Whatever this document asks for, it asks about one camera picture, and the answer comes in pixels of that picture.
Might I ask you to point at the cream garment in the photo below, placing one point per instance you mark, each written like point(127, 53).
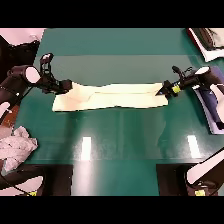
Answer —
point(116, 97)

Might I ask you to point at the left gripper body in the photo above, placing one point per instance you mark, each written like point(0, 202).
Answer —
point(59, 86)

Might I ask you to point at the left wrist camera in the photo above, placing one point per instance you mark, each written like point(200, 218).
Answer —
point(46, 64)

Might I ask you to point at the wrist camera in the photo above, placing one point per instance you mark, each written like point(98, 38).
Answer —
point(46, 64)
point(180, 73)

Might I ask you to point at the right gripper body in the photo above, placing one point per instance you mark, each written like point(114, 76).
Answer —
point(168, 88)

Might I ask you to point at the dark garment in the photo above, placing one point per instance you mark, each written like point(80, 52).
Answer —
point(206, 37)

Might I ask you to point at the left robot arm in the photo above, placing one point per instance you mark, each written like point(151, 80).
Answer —
point(19, 80)

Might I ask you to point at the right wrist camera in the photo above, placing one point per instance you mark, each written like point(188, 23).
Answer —
point(180, 73)

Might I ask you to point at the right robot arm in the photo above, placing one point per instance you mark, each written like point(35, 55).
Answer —
point(208, 76)

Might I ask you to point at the white garment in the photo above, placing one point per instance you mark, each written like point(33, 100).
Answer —
point(210, 53)

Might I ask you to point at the blue garment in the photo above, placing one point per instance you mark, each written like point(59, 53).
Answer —
point(209, 110)

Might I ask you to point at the pale pink garment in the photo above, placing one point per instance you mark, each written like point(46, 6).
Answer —
point(16, 146)

